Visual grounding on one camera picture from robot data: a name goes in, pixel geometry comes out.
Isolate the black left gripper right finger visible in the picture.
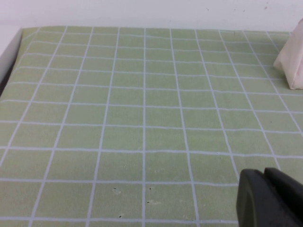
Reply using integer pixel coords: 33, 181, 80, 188
263, 167, 303, 227

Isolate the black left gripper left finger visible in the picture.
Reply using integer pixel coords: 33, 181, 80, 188
236, 168, 275, 227

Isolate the cream canvas pencil case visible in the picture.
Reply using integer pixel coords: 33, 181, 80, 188
273, 18, 303, 90

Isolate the green grid cutting mat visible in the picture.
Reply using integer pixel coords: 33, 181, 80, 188
0, 26, 303, 227

